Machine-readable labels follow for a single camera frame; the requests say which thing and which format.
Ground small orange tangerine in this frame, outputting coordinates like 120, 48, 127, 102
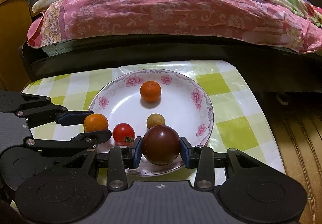
140, 81, 162, 102
83, 114, 109, 132

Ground red cherry tomato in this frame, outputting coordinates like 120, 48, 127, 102
112, 123, 135, 146

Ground dark purple plum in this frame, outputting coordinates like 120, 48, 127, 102
142, 125, 180, 166

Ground small tan longan fruit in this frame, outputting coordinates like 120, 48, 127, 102
146, 113, 165, 129

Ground white floral ceramic plate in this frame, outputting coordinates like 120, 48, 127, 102
87, 68, 215, 177

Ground brown wooden headboard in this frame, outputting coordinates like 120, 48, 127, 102
0, 0, 36, 91

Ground pink floral bed sheet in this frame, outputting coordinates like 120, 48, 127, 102
27, 0, 321, 53

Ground dark bed frame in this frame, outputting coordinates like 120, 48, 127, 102
20, 35, 321, 92

